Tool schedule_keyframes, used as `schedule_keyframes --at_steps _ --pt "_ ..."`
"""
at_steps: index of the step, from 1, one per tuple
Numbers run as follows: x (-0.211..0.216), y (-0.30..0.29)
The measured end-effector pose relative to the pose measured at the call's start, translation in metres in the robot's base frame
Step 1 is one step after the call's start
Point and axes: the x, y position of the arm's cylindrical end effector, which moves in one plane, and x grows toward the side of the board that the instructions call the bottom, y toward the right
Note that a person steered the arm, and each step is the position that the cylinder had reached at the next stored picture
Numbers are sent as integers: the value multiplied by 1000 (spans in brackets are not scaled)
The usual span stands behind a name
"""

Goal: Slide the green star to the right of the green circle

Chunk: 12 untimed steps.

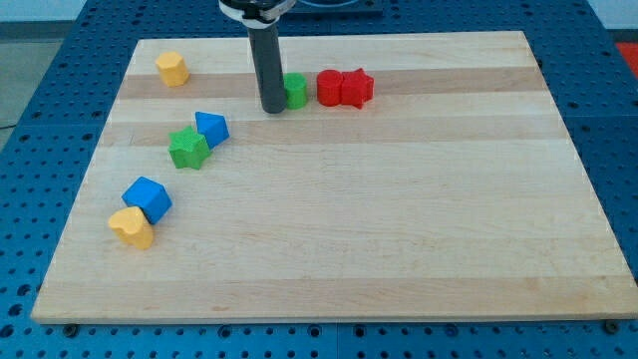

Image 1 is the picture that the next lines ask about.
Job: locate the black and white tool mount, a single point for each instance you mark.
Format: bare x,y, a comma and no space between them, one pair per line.
255,14

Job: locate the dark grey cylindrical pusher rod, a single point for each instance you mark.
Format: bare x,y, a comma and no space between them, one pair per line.
268,68

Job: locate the red star block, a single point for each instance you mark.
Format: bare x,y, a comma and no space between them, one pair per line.
357,88

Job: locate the green star block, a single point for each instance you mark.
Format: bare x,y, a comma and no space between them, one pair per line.
188,148

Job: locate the green cylinder block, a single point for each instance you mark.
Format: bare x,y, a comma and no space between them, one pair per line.
295,86

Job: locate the red cylinder block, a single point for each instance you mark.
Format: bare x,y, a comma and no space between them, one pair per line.
329,84

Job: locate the yellow hexagon block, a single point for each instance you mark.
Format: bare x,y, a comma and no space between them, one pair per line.
172,69

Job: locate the blue triangle block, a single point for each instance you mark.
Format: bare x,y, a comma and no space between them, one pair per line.
213,127

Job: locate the blue cube block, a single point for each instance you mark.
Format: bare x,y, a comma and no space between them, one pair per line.
150,196

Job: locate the yellow heart block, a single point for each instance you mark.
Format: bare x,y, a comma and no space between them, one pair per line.
132,227

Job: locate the light wooden board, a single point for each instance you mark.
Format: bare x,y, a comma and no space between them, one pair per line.
455,194

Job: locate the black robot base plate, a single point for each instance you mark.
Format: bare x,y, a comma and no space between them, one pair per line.
337,7

